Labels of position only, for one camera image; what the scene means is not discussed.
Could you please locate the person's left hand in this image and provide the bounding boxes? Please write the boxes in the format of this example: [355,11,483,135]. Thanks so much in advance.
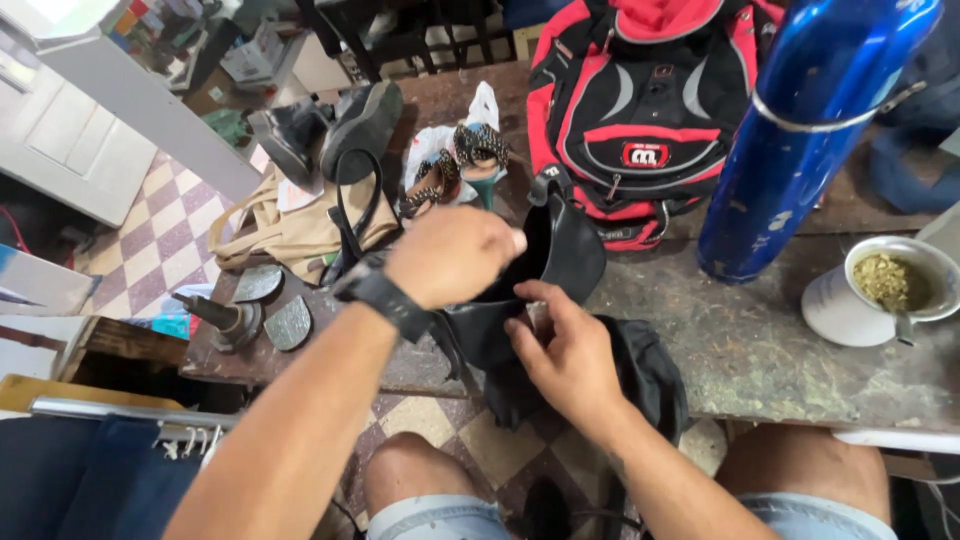
[384,204,530,311]

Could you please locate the person's right hand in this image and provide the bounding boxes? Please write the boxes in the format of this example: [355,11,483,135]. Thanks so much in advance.
[504,279,628,444]

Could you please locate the black leather bag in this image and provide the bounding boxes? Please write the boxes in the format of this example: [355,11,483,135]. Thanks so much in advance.
[431,165,609,376]

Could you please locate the studded high-heel sandal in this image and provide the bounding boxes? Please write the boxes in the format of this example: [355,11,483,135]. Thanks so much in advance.
[399,148,463,220]
[452,122,513,213]

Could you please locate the black wristwatch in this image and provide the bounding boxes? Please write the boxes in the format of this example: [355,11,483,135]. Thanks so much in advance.
[330,255,435,345]

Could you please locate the white plastic bag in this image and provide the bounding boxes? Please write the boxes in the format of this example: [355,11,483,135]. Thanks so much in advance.
[403,80,502,205]

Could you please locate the black shoe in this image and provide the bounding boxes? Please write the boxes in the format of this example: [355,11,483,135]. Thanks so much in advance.
[320,80,405,186]
[255,99,335,192]

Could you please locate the red and black backpack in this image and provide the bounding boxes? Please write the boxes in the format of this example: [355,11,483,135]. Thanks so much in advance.
[526,0,785,252]

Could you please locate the black fabric bag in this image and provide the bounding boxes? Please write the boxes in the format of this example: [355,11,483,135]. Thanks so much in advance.
[483,315,691,445]

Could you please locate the beige cloth bag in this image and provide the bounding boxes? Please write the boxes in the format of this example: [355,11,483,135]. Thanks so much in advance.
[207,166,400,285]

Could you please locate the white paper note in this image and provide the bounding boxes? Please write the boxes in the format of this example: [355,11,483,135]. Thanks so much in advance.
[276,176,326,214]

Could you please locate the dark wooden chair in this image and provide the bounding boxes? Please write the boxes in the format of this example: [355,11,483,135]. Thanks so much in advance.
[298,0,520,84]

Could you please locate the person's left leg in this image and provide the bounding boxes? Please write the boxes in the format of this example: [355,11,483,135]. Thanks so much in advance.
[363,430,481,505]

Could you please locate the person's leg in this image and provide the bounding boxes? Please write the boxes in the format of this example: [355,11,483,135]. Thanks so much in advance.
[363,430,481,505]
[714,423,894,526]

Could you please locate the light denim shorts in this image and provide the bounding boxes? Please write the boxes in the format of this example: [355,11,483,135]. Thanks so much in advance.
[366,491,899,540]

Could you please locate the blue metal thermos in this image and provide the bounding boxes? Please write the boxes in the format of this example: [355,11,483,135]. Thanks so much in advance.
[696,0,945,286]

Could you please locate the cardboard box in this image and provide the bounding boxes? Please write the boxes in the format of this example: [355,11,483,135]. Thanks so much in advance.
[219,21,288,85]

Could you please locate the white mate cup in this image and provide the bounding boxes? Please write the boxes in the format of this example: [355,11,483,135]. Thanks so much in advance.
[800,235,960,348]

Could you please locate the person's right leg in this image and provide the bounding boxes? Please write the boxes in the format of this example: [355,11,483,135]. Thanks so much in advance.
[714,423,894,526]

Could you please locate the wooden crate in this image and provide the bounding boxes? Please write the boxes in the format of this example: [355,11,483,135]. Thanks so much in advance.
[51,315,190,385]

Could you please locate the cluttered shelf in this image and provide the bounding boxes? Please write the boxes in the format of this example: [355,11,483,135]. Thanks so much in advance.
[105,0,245,95]

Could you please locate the metal drinking straw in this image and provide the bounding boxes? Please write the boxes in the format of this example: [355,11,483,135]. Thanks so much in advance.
[892,307,918,348]

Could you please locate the blue jeans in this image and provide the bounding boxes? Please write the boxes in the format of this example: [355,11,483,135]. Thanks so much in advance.
[868,45,960,216]

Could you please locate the metal bar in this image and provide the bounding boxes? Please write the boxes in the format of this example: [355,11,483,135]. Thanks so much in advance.
[28,396,243,444]

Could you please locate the white cabinet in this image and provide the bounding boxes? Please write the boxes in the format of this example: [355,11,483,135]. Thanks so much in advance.
[0,0,264,229]

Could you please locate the dark blue cloth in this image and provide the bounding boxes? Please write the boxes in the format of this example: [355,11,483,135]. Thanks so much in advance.
[0,414,205,540]

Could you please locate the black leather strap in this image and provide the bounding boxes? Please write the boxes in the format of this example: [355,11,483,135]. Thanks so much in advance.
[321,147,385,288]

